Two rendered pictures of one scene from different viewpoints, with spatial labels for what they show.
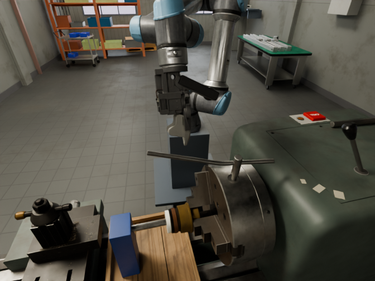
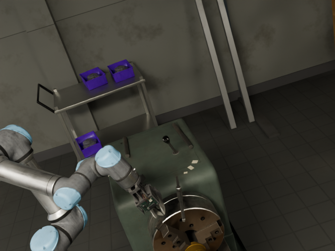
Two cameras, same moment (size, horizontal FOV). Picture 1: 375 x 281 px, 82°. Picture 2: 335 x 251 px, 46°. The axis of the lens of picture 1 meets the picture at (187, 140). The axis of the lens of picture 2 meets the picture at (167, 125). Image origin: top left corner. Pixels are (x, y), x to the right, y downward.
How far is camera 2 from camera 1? 133 cm
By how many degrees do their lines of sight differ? 69
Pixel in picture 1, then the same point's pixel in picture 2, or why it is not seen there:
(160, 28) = (122, 165)
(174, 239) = not seen: outside the picture
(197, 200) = (186, 240)
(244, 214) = (204, 203)
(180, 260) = not seen: outside the picture
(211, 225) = (204, 232)
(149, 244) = not seen: outside the picture
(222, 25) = (33, 164)
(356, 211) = (204, 158)
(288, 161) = (167, 178)
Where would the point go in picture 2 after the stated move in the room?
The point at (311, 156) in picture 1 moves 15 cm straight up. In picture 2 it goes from (162, 168) to (153, 142)
